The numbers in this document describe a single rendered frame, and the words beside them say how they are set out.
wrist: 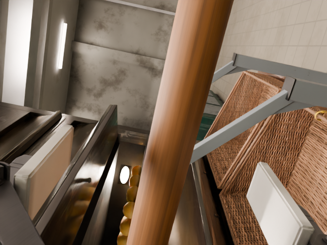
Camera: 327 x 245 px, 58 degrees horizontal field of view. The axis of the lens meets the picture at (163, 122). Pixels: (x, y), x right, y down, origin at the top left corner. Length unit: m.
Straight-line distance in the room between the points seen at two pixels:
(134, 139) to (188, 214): 0.79
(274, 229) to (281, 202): 0.02
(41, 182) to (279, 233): 0.13
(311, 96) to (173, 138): 0.48
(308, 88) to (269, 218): 0.45
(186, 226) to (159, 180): 0.91
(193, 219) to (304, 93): 0.66
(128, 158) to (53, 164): 1.69
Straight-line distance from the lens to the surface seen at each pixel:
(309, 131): 1.26
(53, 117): 1.74
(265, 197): 0.20
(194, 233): 1.06
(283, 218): 0.18
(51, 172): 0.18
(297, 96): 0.62
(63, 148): 0.19
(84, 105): 10.03
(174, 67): 0.17
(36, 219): 0.81
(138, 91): 9.66
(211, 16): 0.17
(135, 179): 1.61
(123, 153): 1.86
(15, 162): 0.18
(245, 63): 1.07
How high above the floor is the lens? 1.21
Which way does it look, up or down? 3 degrees down
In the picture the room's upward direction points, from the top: 79 degrees counter-clockwise
